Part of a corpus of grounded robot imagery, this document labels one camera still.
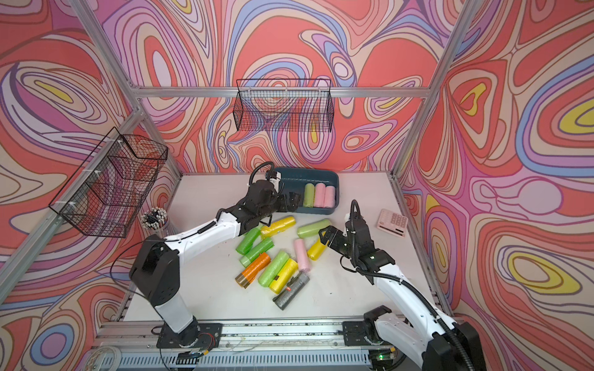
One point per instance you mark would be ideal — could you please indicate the black wire basket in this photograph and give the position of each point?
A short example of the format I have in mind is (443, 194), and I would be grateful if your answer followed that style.
(109, 193)
(284, 105)

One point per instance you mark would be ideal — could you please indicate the left black wire basket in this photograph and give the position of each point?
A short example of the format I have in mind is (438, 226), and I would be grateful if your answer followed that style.
(109, 193)

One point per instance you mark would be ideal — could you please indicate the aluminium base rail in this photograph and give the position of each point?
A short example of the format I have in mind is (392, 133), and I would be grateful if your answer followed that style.
(331, 343)

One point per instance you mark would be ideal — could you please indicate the teal plastic storage box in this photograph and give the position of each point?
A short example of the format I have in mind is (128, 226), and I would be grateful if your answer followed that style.
(294, 180)

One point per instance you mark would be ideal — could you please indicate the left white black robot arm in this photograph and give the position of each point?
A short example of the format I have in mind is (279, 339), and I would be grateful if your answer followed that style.
(156, 270)

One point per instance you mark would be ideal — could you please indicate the pink calculator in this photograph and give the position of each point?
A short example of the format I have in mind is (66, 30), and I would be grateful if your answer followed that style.
(392, 223)

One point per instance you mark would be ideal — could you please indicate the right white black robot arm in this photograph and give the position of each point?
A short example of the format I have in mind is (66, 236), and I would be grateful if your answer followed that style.
(431, 339)

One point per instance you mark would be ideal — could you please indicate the orange trash bag roll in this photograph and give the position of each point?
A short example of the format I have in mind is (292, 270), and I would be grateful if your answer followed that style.
(245, 278)

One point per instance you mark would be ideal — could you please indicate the green roll beside yellow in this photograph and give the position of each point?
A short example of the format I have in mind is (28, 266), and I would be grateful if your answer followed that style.
(271, 271)

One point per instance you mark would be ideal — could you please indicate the grey trash bag roll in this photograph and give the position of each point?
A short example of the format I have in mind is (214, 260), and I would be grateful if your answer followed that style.
(291, 290)

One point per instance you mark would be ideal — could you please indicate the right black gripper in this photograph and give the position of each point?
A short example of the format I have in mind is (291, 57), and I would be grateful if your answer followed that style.
(338, 235)

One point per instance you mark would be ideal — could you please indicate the clear cup of pencils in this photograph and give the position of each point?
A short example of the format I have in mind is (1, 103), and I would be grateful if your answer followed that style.
(156, 220)

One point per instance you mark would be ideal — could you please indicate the back black wire basket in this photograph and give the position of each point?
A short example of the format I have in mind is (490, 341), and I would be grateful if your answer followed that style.
(284, 105)

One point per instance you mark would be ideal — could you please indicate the light green roll upper right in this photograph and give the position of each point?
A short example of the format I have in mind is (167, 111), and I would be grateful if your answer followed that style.
(312, 229)

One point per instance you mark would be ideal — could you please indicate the thin pink trash bag roll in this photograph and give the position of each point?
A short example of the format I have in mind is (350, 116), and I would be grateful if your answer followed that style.
(301, 255)

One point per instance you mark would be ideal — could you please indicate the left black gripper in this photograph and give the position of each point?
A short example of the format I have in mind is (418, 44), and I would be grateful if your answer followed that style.
(293, 203)

